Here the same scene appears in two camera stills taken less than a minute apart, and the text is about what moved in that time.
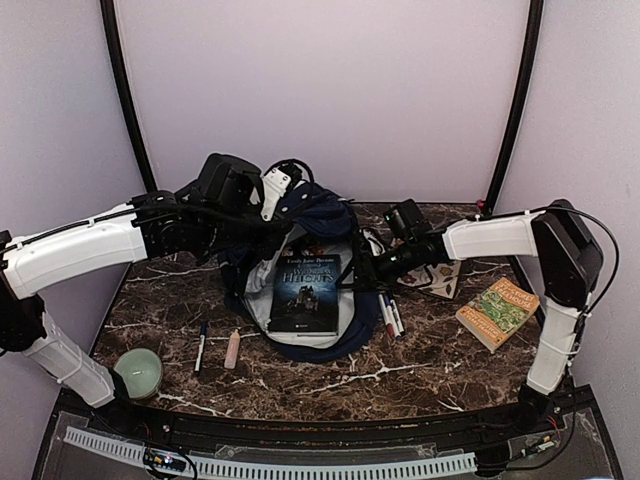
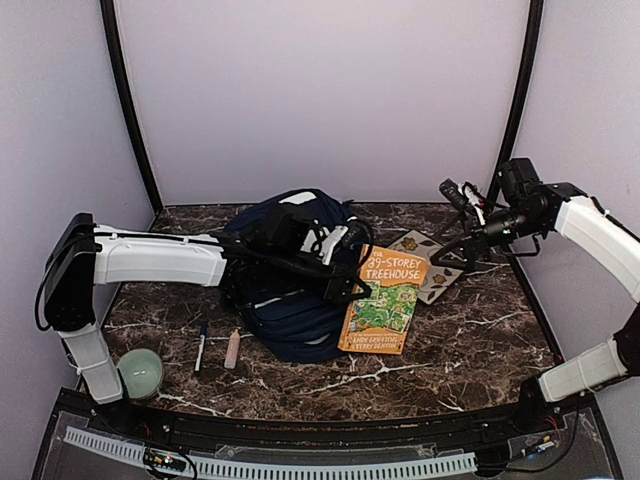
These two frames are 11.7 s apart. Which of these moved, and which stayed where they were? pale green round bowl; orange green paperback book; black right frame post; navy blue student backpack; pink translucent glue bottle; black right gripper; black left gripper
Moved: black right gripper; black left gripper; orange green paperback book; navy blue student backpack
Stayed: pale green round bowl; pink translucent glue bottle; black right frame post
